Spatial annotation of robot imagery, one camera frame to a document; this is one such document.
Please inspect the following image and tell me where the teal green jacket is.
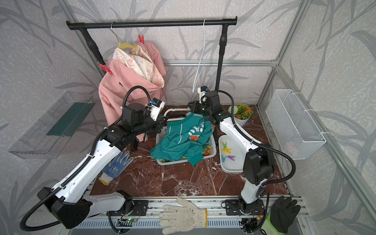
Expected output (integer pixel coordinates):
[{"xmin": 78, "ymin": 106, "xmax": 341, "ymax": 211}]
[{"xmin": 150, "ymin": 113, "xmax": 213, "ymax": 166}]

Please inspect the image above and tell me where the rainbow striped jacket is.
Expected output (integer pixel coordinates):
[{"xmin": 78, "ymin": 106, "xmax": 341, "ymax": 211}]
[{"xmin": 202, "ymin": 146, "xmax": 211, "ymax": 156}]

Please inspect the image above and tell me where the yellow clothespin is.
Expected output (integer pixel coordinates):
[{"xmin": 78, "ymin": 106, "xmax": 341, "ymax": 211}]
[{"xmin": 222, "ymin": 148, "xmax": 231, "ymax": 154}]

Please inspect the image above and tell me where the purple clothespin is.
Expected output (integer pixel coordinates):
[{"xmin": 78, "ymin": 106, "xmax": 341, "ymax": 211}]
[{"xmin": 227, "ymin": 155, "xmax": 235, "ymax": 161}]

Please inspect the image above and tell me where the white hanger of rainbow jacket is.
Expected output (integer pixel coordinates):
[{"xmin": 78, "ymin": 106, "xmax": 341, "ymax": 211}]
[{"xmin": 192, "ymin": 19, "xmax": 206, "ymax": 93}]

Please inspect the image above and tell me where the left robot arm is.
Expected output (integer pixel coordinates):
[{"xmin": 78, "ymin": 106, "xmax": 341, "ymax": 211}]
[{"xmin": 20, "ymin": 86, "xmax": 167, "ymax": 232}]

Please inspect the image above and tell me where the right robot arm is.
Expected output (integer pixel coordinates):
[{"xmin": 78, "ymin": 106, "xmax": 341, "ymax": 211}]
[{"xmin": 189, "ymin": 86, "xmax": 296, "ymax": 215}]

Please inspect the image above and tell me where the white perforated laundry basket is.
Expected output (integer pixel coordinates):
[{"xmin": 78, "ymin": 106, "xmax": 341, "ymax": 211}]
[{"xmin": 156, "ymin": 126, "xmax": 217, "ymax": 165}]

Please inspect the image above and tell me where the potted artificial flower plant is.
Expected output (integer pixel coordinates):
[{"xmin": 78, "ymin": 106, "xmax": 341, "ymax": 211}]
[{"xmin": 234, "ymin": 102, "xmax": 254, "ymax": 127}]

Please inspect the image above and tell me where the blue dotted work glove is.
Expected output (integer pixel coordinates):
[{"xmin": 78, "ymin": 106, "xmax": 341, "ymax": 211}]
[{"xmin": 99, "ymin": 150, "xmax": 134, "ymax": 186}]

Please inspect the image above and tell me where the white plastic tray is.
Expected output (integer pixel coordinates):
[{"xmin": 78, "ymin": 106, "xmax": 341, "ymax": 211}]
[{"xmin": 218, "ymin": 135, "xmax": 246, "ymax": 174}]

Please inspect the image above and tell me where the pink jacket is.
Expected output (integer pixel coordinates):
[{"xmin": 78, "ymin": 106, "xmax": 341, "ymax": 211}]
[{"xmin": 99, "ymin": 41, "xmax": 166, "ymax": 125}]

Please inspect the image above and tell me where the red clothespin lower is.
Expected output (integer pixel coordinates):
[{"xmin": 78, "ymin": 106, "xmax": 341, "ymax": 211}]
[{"xmin": 99, "ymin": 64, "xmax": 113, "ymax": 75}]

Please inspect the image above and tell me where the red clothespin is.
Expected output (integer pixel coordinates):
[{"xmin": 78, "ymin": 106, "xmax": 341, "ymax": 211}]
[
  {"xmin": 99, "ymin": 64, "xmax": 113, "ymax": 75},
  {"xmin": 138, "ymin": 35, "xmax": 145, "ymax": 44}
]

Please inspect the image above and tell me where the red clothespin upper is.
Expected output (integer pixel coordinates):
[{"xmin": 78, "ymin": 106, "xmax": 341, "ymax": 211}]
[{"xmin": 138, "ymin": 35, "xmax": 145, "ymax": 44}]

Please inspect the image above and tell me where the white knitted work glove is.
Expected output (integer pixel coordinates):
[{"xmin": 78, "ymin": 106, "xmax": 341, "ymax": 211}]
[{"xmin": 159, "ymin": 197, "xmax": 208, "ymax": 235}]

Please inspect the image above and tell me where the black clothes rack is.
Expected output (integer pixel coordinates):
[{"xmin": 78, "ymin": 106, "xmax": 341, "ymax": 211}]
[{"xmin": 67, "ymin": 18, "xmax": 237, "ymax": 91}]

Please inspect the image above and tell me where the black rubber glove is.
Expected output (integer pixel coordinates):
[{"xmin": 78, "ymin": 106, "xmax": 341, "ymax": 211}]
[{"xmin": 260, "ymin": 196, "xmax": 301, "ymax": 235}]

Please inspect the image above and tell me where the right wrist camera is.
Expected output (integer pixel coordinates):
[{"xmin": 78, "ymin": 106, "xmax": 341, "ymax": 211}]
[{"xmin": 197, "ymin": 86, "xmax": 210, "ymax": 104}]

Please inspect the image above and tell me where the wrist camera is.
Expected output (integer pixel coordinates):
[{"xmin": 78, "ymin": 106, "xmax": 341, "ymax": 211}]
[
  {"xmin": 197, "ymin": 86, "xmax": 210, "ymax": 104},
  {"xmin": 150, "ymin": 98, "xmax": 165, "ymax": 121}
]

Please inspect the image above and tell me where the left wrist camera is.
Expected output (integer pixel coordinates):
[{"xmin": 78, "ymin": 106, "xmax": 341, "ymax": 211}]
[{"xmin": 150, "ymin": 98, "xmax": 165, "ymax": 121}]

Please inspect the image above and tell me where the white wire mesh basket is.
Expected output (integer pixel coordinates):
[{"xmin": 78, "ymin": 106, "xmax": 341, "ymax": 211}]
[{"xmin": 266, "ymin": 89, "xmax": 327, "ymax": 160}]

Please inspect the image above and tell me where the clear acrylic wall shelf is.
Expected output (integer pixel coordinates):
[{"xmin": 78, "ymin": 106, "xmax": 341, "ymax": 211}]
[{"xmin": 9, "ymin": 92, "xmax": 95, "ymax": 159}]

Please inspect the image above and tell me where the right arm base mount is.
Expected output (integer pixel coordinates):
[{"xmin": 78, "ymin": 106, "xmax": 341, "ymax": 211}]
[{"xmin": 221, "ymin": 199, "xmax": 264, "ymax": 217}]

